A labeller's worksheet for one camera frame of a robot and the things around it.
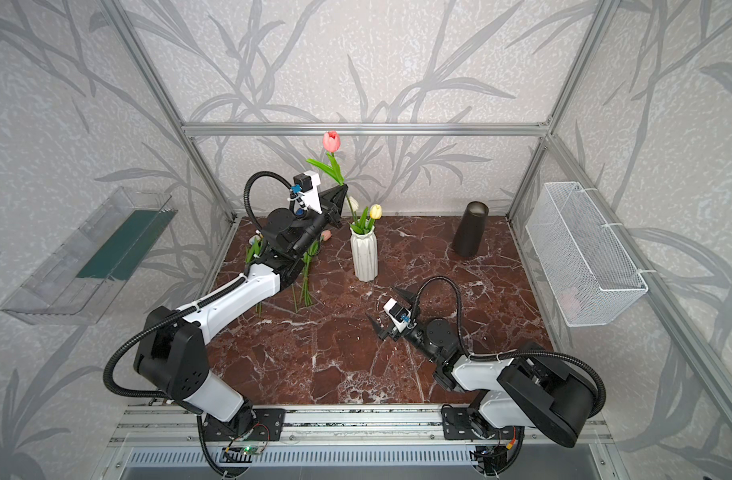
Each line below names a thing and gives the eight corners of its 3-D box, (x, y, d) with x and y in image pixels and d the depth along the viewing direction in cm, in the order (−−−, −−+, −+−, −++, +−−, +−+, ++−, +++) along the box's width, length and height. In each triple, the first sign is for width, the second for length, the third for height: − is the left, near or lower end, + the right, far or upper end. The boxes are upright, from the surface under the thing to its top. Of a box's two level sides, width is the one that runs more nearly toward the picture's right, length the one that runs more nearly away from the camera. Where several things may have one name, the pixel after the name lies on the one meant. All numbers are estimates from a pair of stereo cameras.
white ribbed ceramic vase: (353, 275, 105) (345, 229, 86) (366, 264, 108) (362, 217, 89) (366, 286, 102) (361, 241, 83) (379, 274, 105) (378, 228, 86)
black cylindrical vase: (453, 257, 110) (464, 218, 94) (450, 240, 115) (460, 201, 99) (477, 257, 110) (493, 218, 94) (473, 240, 115) (487, 201, 99)
